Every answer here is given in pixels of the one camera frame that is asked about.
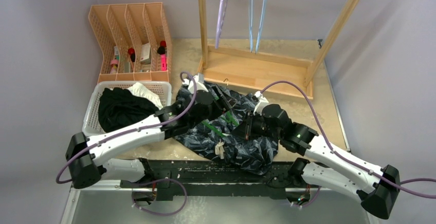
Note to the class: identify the plain black shorts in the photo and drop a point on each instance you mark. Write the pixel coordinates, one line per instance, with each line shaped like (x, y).
(119, 108)

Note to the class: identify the lilac hanger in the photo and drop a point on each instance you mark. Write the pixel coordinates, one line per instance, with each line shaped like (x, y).
(220, 21)

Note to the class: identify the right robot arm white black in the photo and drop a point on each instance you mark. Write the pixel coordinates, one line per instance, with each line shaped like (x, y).
(325, 164)

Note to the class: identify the red black marker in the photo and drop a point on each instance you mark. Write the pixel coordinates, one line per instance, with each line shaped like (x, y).
(132, 55)

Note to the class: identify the white small box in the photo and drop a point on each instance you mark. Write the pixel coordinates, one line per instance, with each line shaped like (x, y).
(145, 57)

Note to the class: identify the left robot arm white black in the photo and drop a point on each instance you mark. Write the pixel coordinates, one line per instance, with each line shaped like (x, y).
(95, 158)

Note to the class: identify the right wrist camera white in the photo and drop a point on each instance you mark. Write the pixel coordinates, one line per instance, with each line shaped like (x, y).
(262, 102)

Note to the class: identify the peach plastic file organizer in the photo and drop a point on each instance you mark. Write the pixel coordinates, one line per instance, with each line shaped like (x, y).
(118, 27)

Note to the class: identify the pink highlighter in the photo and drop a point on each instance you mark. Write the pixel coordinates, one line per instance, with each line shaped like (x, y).
(164, 63)

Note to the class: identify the white shorts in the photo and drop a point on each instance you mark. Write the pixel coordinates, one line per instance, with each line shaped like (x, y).
(139, 90)

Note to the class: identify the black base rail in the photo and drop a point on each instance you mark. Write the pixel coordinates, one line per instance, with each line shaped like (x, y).
(170, 178)

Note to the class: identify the white plastic basket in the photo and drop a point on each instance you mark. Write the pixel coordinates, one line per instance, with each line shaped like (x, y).
(91, 125)

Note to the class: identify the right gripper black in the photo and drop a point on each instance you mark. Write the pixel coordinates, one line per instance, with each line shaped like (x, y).
(244, 130)

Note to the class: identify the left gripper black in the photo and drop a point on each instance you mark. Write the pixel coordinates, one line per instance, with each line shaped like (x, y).
(227, 103)

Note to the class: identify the black patterned shorts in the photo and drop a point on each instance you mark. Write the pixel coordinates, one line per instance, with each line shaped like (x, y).
(254, 156)

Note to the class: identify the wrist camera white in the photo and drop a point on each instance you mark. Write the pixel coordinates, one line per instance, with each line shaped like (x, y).
(262, 102)
(197, 84)

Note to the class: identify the light blue hanger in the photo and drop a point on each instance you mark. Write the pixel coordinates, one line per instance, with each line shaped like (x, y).
(250, 24)
(261, 24)

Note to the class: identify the green hanger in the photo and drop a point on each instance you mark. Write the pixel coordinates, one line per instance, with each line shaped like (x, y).
(228, 118)

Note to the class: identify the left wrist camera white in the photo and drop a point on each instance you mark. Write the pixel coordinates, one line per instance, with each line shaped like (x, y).
(197, 84)

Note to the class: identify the wooden clothes rack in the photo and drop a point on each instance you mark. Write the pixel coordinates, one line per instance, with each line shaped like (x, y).
(253, 70)

